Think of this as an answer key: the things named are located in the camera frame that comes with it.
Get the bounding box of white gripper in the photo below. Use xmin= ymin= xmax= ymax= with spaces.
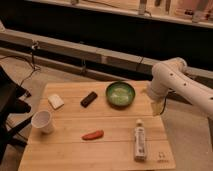
xmin=147 ymin=79 xmax=168 ymax=116

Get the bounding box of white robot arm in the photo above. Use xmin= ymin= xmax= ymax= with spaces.
xmin=147 ymin=57 xmax=213 ymax=120

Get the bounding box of green ceramic bowl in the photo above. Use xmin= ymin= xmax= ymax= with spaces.
xmin=105 ymin=81 xmax=135 ymax=107

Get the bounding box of white labelled bottle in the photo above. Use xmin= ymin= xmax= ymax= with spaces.
xmin=134 ymin=119 xmax=147 ymax=161

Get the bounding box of wooden table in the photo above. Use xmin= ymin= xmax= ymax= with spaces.
xmin=18 ymin=81 xmax=176 ymax=171

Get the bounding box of red chili pepper toy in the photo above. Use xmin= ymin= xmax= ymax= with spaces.
xmin=82 ymin=130 xmax=104 ymax=140

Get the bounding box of black rectangular block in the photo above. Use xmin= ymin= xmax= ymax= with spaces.
xmin=80 ymin=92 xmax=97 ymax=107

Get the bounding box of white sponge block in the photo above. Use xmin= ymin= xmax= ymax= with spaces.
xmin=48 ymin=94 xmax=64 ymax=109

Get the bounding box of white paper cup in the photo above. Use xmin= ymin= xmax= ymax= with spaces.
xmin=31 ymin=110 xmax=54 ymax=134

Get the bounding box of black chair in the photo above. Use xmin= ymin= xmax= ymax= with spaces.
xmin=0 ymin=65 xmax=31 ymax=164

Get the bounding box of black floor cable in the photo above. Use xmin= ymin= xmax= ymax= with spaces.
xmin=0 ymin=43 xmax=43 ymax=88

